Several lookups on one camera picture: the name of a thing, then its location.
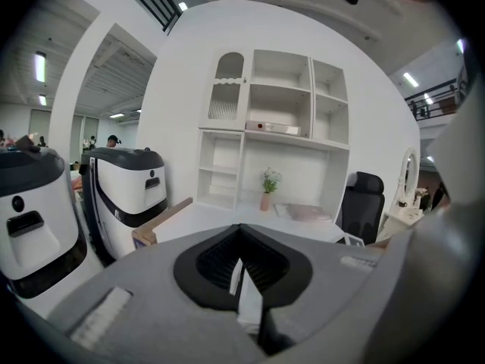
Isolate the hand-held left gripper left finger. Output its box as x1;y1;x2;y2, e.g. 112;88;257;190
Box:
47;224;266;364

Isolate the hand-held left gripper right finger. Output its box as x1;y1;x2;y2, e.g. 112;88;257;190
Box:
238;224;384;364

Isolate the flat cardboard box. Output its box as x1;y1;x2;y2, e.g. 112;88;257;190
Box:
131;196;195;250

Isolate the pink book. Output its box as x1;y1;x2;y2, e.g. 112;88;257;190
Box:
285;202;333;223

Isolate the black office chair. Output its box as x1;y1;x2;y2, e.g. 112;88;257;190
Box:
334;171;386;247

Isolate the white black service robot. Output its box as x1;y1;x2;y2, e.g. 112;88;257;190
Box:
80;146;170;262
0;145;89;300

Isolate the pink vase with flowers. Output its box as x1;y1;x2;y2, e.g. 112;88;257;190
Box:
258;166;283;212

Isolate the white dressing table with mirror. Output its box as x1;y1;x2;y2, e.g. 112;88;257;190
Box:
377;146;426;243

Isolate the white desk with hutch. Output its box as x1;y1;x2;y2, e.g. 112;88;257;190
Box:
157;49;352;244

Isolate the white flat box red dot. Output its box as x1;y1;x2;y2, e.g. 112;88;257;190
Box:
245;119;302;137

